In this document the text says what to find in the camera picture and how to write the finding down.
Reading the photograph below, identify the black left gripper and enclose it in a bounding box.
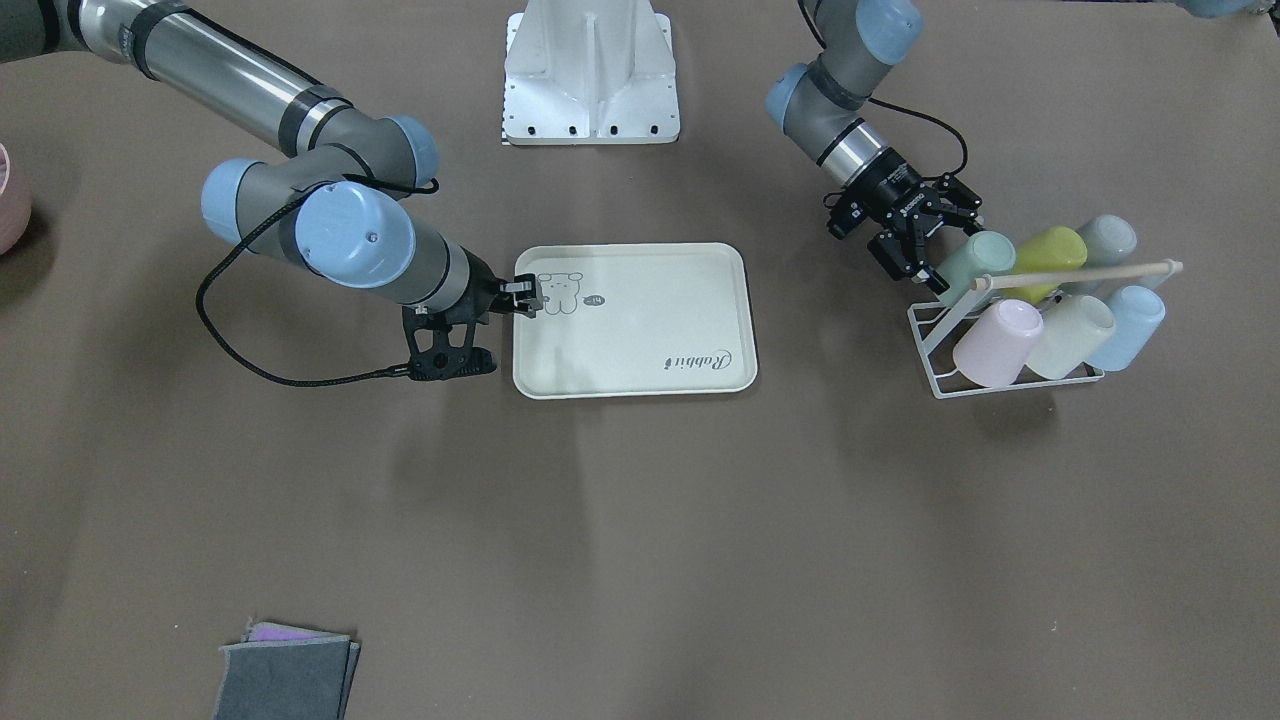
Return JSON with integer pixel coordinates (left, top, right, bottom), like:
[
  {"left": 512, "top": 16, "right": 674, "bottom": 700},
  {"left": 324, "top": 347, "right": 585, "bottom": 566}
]
[{"left": 826, "top": 160, "right": 986, "bottom": 295}]

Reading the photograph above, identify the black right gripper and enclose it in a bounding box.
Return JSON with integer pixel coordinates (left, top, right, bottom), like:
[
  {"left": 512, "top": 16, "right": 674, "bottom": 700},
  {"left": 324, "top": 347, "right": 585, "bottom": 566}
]
[{"left": 462, "top": 255, "right": 543, "bottom": 322}]

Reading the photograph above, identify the green cup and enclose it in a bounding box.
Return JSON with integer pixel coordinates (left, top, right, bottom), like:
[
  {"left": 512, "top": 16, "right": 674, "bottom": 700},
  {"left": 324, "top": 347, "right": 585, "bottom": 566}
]
[{"left": 937, "top": 231, "right": 1016, "bottom": 307}]

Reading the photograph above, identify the cream rabbit tray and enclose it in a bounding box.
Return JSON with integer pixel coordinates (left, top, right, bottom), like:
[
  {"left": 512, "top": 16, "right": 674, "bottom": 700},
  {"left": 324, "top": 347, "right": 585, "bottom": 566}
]
[{"left": 512, "top": 242, "right": 758, "bottom": 400}]

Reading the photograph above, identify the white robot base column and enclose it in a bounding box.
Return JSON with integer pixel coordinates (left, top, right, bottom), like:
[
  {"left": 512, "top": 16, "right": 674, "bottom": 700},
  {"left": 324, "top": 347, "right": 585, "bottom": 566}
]
[{"left": 500, "top": 1, "right": 681, "bottom": 146}]

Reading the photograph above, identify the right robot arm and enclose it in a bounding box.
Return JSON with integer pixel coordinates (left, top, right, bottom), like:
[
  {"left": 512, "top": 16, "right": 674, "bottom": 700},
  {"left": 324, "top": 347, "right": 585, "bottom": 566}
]
[{"left": 3, "top": 1, "right": 541, "bottom": 324}]

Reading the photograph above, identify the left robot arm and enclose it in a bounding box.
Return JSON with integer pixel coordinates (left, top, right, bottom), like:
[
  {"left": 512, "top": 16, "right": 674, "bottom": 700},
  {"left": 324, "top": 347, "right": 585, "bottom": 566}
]
[{"left": 765, "top": 1, "right": 984, "bottom": 295}]

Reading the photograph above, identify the yellow cup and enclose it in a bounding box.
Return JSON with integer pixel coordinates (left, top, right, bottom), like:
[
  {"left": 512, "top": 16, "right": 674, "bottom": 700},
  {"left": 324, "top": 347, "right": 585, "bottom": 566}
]
[{"left": 1002, "top": 225, "right": 1088, "bottom": 306}]

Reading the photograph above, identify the pink cup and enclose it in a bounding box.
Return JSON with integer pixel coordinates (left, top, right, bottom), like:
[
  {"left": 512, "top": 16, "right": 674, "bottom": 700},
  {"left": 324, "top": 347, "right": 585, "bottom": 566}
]
[{"left": 952, "top": 299, "right": 1044, "bottom": 388}]

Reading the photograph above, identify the cream cup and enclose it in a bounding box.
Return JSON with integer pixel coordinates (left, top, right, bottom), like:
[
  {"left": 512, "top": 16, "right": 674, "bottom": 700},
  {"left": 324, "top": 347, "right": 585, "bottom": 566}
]
[{"left": 1025, "top": 295, "right": 1117, "bottom": 380}]

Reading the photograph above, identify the grey cup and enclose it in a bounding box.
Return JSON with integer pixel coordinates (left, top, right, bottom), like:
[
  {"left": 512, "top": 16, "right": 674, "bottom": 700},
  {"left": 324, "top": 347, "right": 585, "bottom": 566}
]
[{"left": 1076, "top": 214, "right": 1138, "bottom": 272}]

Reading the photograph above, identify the blue cup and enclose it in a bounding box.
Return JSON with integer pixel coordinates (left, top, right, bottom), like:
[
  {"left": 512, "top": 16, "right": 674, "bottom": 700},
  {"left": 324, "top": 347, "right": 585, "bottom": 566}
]
[{"left": 1085, "top": 284, "right": 1166, "bottom": 372}]

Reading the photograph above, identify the grey folded cloth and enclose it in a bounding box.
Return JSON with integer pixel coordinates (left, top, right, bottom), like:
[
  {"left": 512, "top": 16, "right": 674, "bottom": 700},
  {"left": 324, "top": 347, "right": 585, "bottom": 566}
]
[{"left": 212, "top": 621, "right": 361, "bottom": 719}]

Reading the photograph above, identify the pink bowl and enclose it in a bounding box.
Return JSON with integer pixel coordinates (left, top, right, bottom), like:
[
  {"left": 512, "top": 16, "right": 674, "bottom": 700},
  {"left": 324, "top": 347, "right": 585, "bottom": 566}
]
[{"left": 1, "top": 143, "right": 32, "bottom": 255}]

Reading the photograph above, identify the white wire cup rack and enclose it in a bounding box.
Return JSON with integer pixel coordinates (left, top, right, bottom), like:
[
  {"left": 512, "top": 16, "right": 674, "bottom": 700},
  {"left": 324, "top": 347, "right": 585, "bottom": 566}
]
[{"left": 908, "top": 259, "right": 1185, "bottom": 398}]

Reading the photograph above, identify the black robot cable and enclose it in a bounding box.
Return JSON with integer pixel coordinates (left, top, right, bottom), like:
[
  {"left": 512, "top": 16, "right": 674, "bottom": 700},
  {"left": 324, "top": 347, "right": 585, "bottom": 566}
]
[{"left": 195, "top": 176, "right": 442, "bottom": 388}]

